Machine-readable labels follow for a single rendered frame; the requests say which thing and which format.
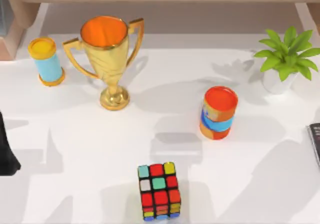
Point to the orange and blue can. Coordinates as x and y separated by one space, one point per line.
218 116

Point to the gold trophy cup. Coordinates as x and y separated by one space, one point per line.
110 59

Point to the multicoloured puzzle cube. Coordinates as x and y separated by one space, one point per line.
160 191

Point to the light blue and yellow can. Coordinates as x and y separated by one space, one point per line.
48 66

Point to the green plant in white pot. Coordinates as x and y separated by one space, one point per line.
283 61

